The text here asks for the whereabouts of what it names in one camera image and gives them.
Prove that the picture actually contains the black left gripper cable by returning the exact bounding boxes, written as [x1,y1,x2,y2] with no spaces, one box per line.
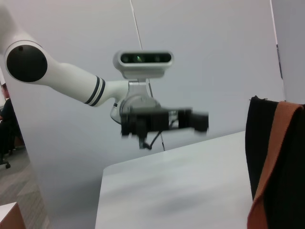
[139,130,165,150]

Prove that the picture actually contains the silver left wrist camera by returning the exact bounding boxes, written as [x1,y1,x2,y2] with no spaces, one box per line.
[112,50,174,80]

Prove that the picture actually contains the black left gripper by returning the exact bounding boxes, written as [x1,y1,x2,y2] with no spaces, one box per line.
[120,106,210,139]

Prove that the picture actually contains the brown wooden cabinet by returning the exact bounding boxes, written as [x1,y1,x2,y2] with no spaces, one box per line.
[0,201,27,229]

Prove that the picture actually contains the black food bag orange handles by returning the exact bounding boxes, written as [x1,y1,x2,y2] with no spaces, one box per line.
[245,95,305,229]

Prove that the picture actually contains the seated person dark clothes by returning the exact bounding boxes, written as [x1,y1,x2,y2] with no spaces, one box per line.
[0,98,19,156]

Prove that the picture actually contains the black office chair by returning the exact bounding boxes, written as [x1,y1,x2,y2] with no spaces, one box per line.
[0,133,26,170]

